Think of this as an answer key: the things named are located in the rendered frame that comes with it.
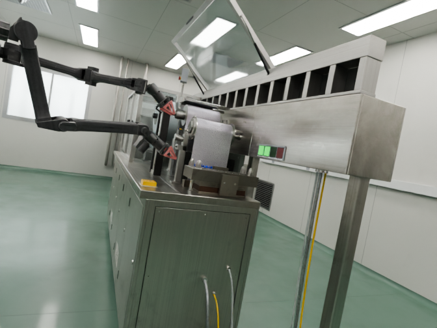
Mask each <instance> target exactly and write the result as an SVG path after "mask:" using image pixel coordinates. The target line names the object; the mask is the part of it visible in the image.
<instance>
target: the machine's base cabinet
mask: <svg viewBox="0 0 437 328"><path fill-rule="evenodd" d="M258 213H259V209H252V208H238V207H231V206H217V205H210V204H196V203H188V202H174V201H167V200H153V199H145V198H139V196H138V195H137V192H136V191H135V189H134V187H133V186H132V184H131V182H130V181H129V179H128V177H127V176H126V174H125V172H124V170H123V168H122V167H121V165H120V164H119V162H118V160H117V158H116V159H115V163H114V171H113V179H112V184H111V192H110V196H109V201H108V208H107V218H108V225H109V237H110V244H111V256H112V263H113V276H114V288H115V295H116V307H117V315H118V326H119V328H205V319H206V298H205V286H204V283H203V282H202V277H206V278H207V286H208V290H209V328H217V307H216V303H215V298H214V296H213V295H212V292H215V293H216V298H217V303H218V314H219V328H231V304H232V291H231V281H230V274H229V272H228V271H227V270H226V268H227V267H228V266H230V267H231V270H230V271H231V274H232V281H233V328H237V326H238V322H239V316H240V311H241V305H242V301H243V294H244V290H245V284H246V277H247V273H248V267H249V263H250V256H251V252H252V246H253V241H254V234H255V231H256V224H257V220H258Z"/></svg>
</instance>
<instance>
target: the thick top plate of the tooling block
mask: <svg viewBox="0 0 437 328"><path fill-rule="evenodd" d="M222 174H225V175H230V176H238V177H239V182H238V185H240V186H246V187H256V188H257V186H258V179H259V178H258V177H255V176H247V174H241V173H239V172H232V171H221V170H216V169H209V168H204V167H202V168H201V169H196V168H195V166H194V167H191V166H188V165H185V166H184V171H183V175H184V176H186V177H187V178H189V179H191V180H198V181H204V182H214V183H220V179H221V175H222Z"/></svg>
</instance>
